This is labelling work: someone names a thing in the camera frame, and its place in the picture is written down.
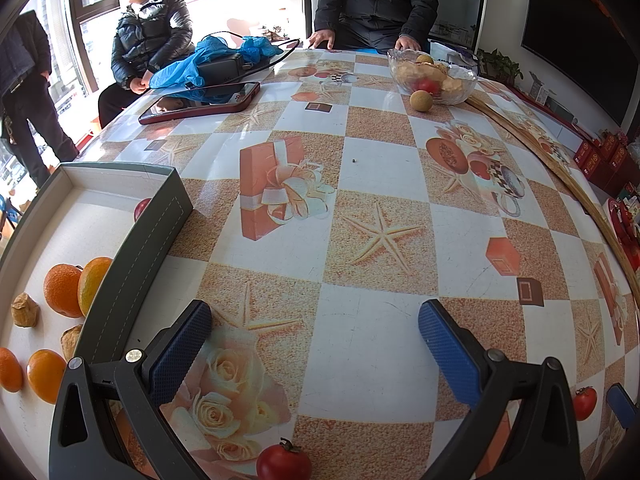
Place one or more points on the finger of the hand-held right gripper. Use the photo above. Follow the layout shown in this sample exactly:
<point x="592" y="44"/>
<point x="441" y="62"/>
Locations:
<point x="622" y="405"/>

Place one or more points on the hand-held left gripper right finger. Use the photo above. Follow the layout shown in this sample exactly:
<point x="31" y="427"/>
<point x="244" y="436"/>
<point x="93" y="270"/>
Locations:
<point x="447" y="355"/>

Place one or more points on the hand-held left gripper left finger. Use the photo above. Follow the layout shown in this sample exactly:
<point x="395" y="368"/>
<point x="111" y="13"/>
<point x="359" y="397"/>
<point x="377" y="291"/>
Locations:
<point x="182" y="350"/>

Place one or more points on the red tomato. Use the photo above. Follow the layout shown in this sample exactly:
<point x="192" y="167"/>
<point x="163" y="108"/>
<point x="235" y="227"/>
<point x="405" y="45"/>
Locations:
<point x="141" y="208"/>
<point x="283" y="462"/>
<point x="584" y="402"/>
<point x="427" y="85"/>

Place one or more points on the grey shallow box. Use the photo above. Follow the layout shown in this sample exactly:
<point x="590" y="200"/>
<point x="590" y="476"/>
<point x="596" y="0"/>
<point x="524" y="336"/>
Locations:
<point x="135" y="270"/>

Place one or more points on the clear glass bowl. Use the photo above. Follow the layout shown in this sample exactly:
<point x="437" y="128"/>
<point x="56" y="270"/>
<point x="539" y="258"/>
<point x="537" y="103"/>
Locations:
<point x="467" y="80"/>

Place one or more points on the yellow orange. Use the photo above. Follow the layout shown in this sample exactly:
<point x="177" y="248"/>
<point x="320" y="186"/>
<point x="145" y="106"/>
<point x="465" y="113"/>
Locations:
<point x="46" y="375"/>
<point x="95" y="285"/>

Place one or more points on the wrinkled tan walnut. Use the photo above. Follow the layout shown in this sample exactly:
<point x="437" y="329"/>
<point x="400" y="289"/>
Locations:
<point x="71" y="341"/>
<point x="25" y="310"/>

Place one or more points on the deep orange tangerine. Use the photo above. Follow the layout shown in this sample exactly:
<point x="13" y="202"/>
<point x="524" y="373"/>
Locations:
<point x="62" y="290"/>
<point x="10" y="370"/>

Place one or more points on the red snack tray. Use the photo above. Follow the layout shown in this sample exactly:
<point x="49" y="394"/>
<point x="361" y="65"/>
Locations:
<point x="625" y="222"/>

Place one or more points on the long wooden stick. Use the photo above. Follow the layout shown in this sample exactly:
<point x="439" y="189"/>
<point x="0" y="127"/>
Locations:
<point x="565" y="175"/>

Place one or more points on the stack of red boxes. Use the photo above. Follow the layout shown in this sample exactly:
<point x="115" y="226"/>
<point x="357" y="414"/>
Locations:
<point x="600" y="160"/>

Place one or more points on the smartphone with red case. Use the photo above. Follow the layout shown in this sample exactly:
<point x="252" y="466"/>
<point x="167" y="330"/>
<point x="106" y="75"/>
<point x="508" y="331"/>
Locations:
<point x="200" y="102"/>

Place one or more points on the brown round pear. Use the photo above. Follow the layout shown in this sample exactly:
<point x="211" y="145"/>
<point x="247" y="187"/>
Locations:
<point x="425" y="58"/>
<point x="421" y="100"/>

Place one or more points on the blue plastic bag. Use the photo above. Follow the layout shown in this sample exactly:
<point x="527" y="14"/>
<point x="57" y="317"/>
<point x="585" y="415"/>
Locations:
<point x="172" y="72"/>

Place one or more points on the green potted plant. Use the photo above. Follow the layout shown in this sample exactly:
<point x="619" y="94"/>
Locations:
<point x="500" y="65"/>

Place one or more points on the white shopping bag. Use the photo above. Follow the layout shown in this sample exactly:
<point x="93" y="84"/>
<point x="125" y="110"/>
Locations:
<point x="452" y="55"/>

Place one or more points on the glass door cabinet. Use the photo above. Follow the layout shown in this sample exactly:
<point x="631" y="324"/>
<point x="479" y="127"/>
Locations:
<point x="460" y="5"/>

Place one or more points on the black wall television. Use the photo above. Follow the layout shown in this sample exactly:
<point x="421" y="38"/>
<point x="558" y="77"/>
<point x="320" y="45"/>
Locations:
<point x="580" y="35"/>

